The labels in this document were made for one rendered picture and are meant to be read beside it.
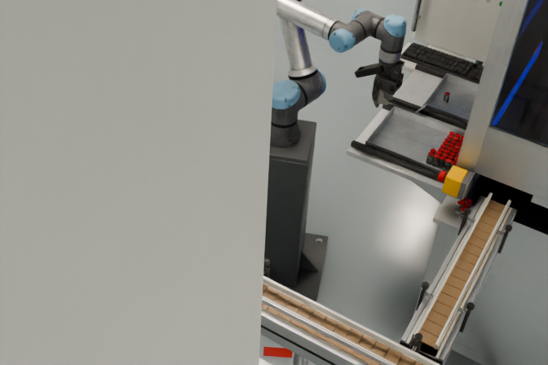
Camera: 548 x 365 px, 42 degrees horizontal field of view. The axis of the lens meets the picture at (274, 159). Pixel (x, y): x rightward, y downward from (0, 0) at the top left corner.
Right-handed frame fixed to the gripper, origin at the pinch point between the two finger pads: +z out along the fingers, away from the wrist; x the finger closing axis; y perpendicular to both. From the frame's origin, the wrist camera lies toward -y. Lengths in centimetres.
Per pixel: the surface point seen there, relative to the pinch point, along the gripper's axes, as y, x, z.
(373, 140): 1.5, -0.3, 16.5
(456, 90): 16, 50, 17
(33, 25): 38, -174, -129
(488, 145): 44.1, -12.3, -9.4
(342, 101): -66, 128, 105
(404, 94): -0.7, 34.7, 16.8
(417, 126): 12.2, 17.1, 16.5
